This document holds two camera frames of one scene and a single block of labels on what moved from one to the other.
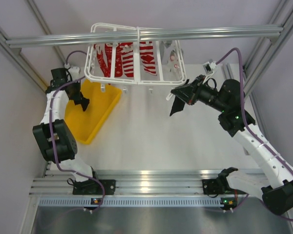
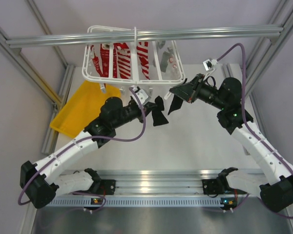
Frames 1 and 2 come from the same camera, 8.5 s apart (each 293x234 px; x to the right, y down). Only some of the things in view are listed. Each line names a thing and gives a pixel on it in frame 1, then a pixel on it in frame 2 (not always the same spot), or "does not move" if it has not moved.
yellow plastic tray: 85,124 does not move
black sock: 83,101 → 158,116
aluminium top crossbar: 148,36 does not move
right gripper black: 189,92 does not move
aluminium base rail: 182,183 does not move
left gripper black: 77,85 → 148,107
